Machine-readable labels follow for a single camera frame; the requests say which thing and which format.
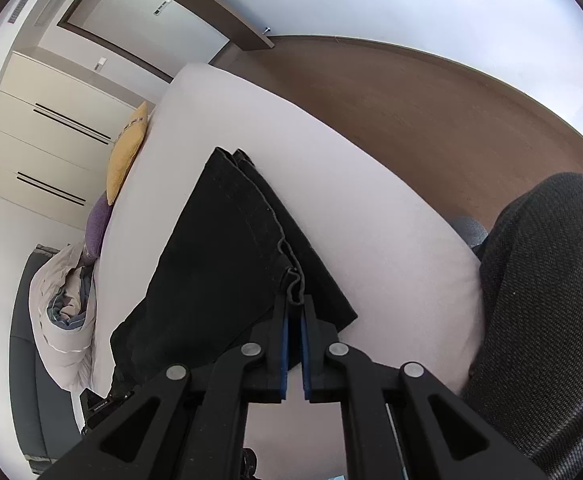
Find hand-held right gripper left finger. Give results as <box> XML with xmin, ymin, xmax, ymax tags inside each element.
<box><xmin>42</xmin><ymin>296</ymin><xmax>292</xmax><ymax>480</ymax></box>

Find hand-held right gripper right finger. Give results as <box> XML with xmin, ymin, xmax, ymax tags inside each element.
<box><xmin>299</xmin><ymin>294</ymin><xmax>547</xmax><ymax>480</ymax></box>

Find black denim pants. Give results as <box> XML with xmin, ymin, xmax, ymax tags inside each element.
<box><xmin>109</xmin><ymin>146</ymin><xmax>358</xmax><ymax>401</ymax></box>

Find grey upholstered headboard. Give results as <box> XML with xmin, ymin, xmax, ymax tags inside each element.
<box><xmin>9</xmin><ymin>245</ymin><xmax>85</xmax><ymax>471</ymax></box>

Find rolled beige duvet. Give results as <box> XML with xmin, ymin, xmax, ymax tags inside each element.
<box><xmin>28</xmin><ymin>242</ymin><xmax>97</xmax><ymax>392</ymax></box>

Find bed with white sheet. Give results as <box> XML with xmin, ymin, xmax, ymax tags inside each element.
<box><xmin>79</xmin><ymin>62</ymin><xmax>487</xmax><ymax>480</ymax></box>

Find purple pillow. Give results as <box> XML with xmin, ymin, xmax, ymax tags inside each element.
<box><xmin>86</xmin><ymin>194</ymin><xmax>115</xmax><ymax>261</ymax></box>

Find grey rounded object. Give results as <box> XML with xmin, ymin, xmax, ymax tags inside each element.
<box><xmin>452</xmin><ymin>216</ymin><xmax>489</xmax><ymax>250</ymax></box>

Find person's leg in grey trousers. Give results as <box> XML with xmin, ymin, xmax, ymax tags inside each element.
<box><xmin>464</xmin><ymin>172</ymin><xmax>583</xmax><ymax>480</ymax></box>

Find yellow pillow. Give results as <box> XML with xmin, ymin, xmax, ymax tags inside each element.
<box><xmin>106</xmin><ymin>101</ymin><xmax>151</xmax><ymax>206</ymax></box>

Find cream wardrobe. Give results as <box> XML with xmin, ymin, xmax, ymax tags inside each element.
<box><xmin>0</xmin><ymin>51</ymin><xmax>140</xmax><ymax>233</ymax></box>

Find dark brown door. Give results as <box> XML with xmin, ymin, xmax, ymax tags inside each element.
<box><xmin>102</xmin><ymin>0</ymin><xmax>275</xmax><ymax>51</ymax></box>

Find brown door frame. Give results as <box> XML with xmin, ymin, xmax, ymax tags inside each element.
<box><xmin>58</xmin><ymin>0</ymin><xmax>232</xmax><ymax>86</ymax></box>

